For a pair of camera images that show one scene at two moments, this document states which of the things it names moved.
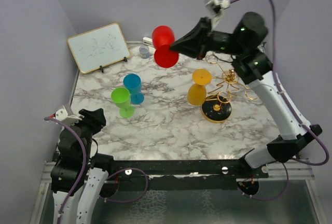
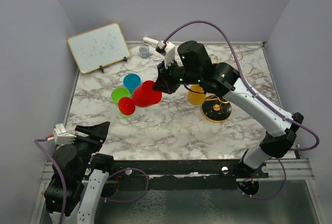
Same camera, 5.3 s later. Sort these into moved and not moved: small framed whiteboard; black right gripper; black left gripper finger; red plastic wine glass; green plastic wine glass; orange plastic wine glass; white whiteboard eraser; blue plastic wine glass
Moved: red plastic wine glass; black left gripper finger; black right gripper
Not moved: green plastic wine glass; blue plastic wine glass; white whiteboard eraser; orange plastic wine glass; small framed whiteboard
